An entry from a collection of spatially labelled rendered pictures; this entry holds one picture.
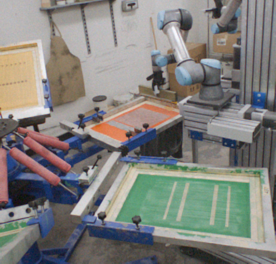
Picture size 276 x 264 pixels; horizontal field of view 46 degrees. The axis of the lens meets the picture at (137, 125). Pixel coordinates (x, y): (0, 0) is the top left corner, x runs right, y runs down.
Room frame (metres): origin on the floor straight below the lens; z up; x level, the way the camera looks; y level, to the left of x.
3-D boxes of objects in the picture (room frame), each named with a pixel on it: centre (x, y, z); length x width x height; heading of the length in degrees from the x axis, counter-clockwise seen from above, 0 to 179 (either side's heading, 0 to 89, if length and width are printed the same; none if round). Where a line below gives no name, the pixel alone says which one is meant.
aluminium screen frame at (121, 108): (2.34, 0.01, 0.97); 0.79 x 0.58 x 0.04; 131
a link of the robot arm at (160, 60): (2.40, -0.24, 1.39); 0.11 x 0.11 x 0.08; 13
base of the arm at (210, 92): (1.90, -0.47, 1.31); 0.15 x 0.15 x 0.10
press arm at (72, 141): (1.98, 0.43, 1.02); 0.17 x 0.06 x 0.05; 131
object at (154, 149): (2.24, -0.16, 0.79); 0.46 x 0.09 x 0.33; 131
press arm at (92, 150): (2.06, 0.33, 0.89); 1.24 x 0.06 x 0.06; 131
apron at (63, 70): (4.18, 0.87, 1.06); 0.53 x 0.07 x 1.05; 131
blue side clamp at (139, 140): (1.98, 0.01, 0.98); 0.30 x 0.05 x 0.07; 131
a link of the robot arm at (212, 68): (1.89, -0.47, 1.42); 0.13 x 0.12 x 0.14; 103
